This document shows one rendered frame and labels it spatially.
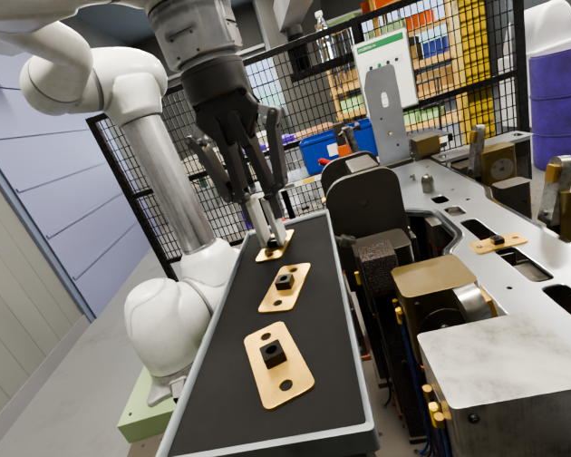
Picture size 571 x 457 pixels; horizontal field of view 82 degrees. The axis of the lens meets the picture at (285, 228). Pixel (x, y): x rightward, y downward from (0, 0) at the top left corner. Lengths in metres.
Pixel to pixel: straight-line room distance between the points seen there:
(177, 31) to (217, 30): 0.04
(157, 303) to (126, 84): 0.53
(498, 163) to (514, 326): 0.77
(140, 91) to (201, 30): 0.56
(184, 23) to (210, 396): 0.34
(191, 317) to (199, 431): 0.65
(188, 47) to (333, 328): 0.31
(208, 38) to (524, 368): 0.40
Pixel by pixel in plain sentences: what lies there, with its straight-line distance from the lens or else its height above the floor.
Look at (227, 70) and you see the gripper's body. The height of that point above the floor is 1.39.
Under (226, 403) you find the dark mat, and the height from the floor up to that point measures 1.16.
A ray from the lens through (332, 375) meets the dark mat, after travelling 0.25.
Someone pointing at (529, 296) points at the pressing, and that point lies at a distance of 0.56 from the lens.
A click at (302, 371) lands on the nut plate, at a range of 0.26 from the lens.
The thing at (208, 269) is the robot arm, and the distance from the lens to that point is 0.92.
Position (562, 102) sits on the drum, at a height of 0.62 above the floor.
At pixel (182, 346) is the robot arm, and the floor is 0.87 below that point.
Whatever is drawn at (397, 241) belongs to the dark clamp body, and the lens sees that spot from 0.56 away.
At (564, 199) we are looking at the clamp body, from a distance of 0.76.
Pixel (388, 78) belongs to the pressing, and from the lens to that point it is 1.31.
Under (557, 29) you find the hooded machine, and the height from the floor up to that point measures 1.09.
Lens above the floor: 1.34
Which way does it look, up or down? 20 degrees down
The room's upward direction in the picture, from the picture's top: 19 degrees counter-clockwise
